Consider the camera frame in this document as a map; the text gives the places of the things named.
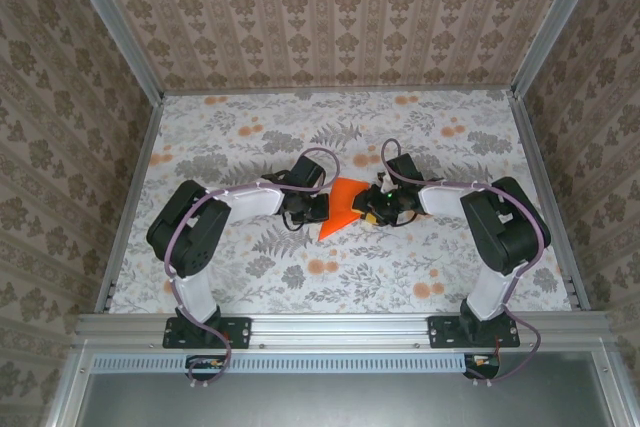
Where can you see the black connector board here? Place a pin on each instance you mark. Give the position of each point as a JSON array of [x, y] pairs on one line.
[[482, 362], [202, 364]]

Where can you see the aluminium lower frame rail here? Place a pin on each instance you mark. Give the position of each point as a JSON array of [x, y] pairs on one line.
[[615, 387], [67, 387]]

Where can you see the grey sheet metal panel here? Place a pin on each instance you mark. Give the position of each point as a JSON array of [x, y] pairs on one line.
[[325, 402]]

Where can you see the aluminium frame post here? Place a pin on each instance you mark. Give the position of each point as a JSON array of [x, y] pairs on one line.
[[555, 22], [112, 22]]

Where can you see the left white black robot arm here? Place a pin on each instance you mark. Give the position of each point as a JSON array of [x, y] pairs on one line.
[[185, 242]]

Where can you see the aluminium table side rail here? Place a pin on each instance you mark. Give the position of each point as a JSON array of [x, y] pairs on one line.
[[131, 197], [546, 197]]

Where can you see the wide aluminium mounting rail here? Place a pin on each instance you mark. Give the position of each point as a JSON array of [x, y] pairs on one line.
[[340, 329]]

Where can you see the orange cloth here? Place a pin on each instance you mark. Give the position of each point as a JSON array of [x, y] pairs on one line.
[[340, 207]]

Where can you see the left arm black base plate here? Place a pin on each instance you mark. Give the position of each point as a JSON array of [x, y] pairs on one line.
[[240, 332]]

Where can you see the floral patterned table cover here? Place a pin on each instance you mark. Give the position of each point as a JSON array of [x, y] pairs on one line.
[[350, 287]]

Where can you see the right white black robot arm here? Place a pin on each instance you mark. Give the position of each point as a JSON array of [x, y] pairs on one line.
[[510, 237]]

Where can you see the thin aluminium table rail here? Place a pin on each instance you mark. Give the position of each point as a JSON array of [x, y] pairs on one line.
[[340, 91]]

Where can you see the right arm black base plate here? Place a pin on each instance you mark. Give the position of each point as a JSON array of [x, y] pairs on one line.
[[440, 332]]

